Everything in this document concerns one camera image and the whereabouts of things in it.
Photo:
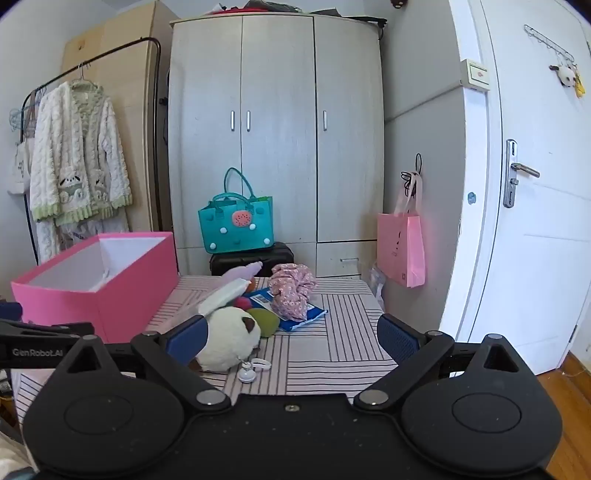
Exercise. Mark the teal felt handbag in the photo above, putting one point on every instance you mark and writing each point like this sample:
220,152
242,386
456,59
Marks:
240,230

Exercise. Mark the panda plush charm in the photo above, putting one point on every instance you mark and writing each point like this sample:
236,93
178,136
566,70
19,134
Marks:
565,74

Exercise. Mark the black clothes rack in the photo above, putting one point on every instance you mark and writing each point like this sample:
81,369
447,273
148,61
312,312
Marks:
158,69

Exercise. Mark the red strawberry plush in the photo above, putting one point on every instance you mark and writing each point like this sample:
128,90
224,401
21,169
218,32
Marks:
242,303

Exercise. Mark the pink paper bag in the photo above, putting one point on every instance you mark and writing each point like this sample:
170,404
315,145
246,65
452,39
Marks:
399,249

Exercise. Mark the blue wet wipes pack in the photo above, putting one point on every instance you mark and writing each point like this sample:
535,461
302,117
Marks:
300,321

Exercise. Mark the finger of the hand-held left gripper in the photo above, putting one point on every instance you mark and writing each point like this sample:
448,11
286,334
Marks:
37,353

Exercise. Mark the white three-door wardrobe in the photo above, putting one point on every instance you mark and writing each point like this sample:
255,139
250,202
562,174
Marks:
277,184

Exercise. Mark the dark red bundle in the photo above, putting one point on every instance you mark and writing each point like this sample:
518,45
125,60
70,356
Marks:
268,5

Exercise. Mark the pink fluffy plush toy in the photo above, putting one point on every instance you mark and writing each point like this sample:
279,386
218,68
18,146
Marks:
291,290

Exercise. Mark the beige wall box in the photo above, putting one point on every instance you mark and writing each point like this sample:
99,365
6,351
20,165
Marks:
475,74

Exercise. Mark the white fluffy pants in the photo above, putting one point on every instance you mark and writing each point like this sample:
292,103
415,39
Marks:
46,240

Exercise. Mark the green round plush toy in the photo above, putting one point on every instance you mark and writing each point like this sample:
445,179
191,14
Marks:
268,323

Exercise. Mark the clear plastic bag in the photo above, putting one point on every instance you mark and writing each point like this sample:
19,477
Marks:
376,281

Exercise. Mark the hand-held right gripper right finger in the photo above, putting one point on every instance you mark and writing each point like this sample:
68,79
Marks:
397,337

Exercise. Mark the pink storage box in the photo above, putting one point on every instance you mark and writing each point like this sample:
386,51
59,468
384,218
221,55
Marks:
134,295

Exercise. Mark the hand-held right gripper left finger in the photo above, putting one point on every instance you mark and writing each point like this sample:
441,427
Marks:
187,339

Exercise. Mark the yellow charm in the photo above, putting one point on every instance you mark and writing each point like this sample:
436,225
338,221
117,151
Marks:
578,90

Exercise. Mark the white tote bag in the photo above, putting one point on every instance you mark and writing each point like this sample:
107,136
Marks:
18,166

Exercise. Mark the metal wall hook rack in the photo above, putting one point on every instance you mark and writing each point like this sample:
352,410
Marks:
545,39

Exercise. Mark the light wooden cabinet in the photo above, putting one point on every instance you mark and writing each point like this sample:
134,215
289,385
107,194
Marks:
138,138

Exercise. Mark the white fluffy cardigan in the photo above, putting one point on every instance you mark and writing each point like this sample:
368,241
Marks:
69,138

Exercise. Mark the blue round sticker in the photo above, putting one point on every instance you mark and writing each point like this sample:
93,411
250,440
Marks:
471,198

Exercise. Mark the black suitcase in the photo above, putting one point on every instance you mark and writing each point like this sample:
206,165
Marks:
277,258

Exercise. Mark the white door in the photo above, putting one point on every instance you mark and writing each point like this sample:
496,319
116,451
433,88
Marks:
531,277

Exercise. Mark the white brown plush toy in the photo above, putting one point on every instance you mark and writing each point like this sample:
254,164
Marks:
231,337

